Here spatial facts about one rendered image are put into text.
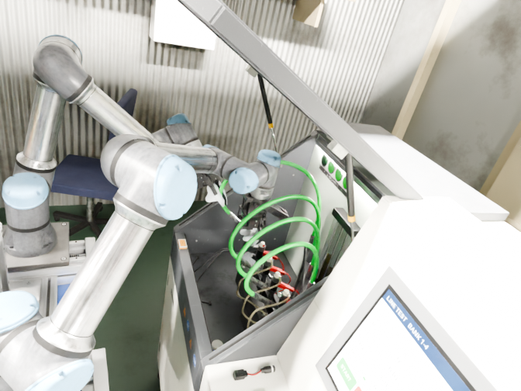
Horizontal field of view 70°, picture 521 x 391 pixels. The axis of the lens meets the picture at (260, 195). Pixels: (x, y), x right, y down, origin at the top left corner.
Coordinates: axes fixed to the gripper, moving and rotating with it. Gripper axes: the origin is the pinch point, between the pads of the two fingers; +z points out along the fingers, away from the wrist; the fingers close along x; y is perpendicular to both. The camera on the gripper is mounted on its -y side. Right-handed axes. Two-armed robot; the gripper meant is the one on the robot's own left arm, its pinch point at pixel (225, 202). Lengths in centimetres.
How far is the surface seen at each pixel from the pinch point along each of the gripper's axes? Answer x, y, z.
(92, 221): -111, 153, -23
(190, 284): 10.9, 22.1, 20.9
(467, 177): -189, -109, 75
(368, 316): 44, -38, 35
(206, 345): 31.2, 13.7, 35.4
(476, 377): 63, -54, 41
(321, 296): 31, -26, 33
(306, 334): 33, -18, 41
